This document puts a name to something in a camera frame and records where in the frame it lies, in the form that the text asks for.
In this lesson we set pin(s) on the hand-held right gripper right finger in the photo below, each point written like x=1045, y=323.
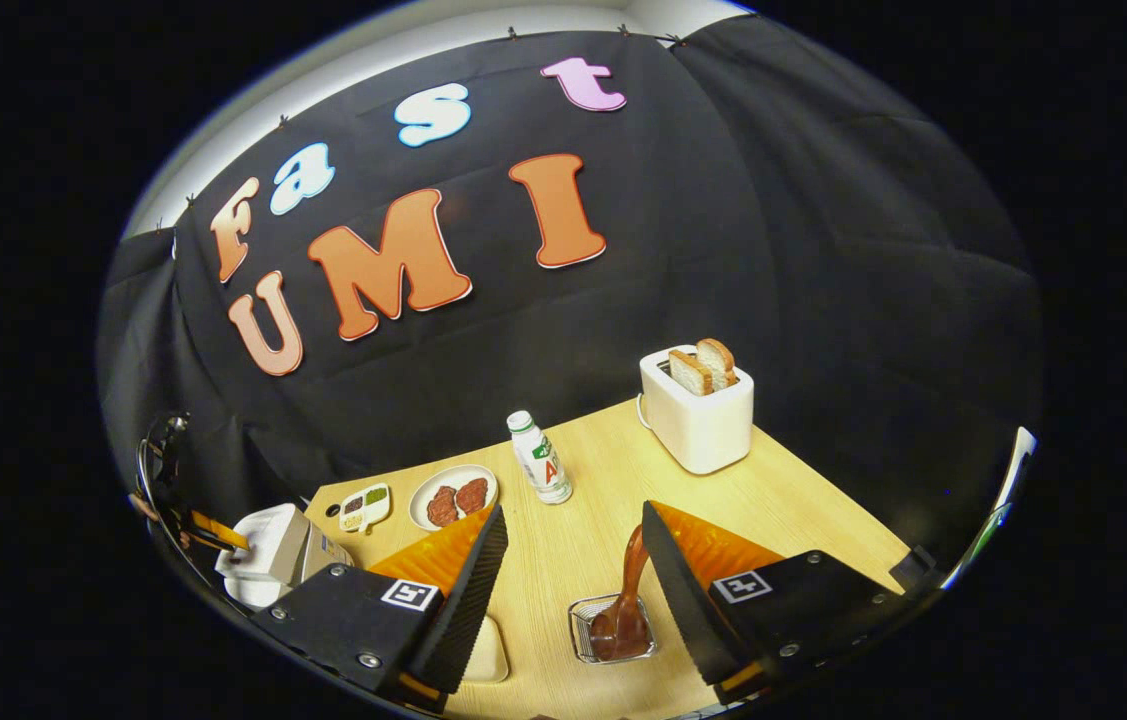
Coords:
x=688, y=600

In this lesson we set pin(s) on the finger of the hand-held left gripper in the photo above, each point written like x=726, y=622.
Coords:
x=218, y=532

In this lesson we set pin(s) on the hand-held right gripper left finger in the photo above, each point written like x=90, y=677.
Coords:
x=468, y=610

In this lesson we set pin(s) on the white rice cooker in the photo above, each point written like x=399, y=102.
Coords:
x=273, y=545

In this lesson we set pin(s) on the brown wooden spoon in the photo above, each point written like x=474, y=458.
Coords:
x=623, y=620

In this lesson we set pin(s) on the clear glass container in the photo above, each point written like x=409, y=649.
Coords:
x=488, y=650

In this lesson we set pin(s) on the red meat piece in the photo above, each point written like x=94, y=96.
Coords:
x=472, y=496
x=442, y=507

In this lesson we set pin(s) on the white round plate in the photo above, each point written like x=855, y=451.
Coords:
x=443, y=478

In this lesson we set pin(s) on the white divided bean dish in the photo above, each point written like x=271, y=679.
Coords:
x=365, y=507

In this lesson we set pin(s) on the white drink bottle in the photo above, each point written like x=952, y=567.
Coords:
x=541, y=465

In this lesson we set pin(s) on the white toaster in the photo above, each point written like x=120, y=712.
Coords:
x=698, y=425

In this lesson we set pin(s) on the toasted bread slice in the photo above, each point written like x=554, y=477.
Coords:
x=718, y=360
x=690, y=373

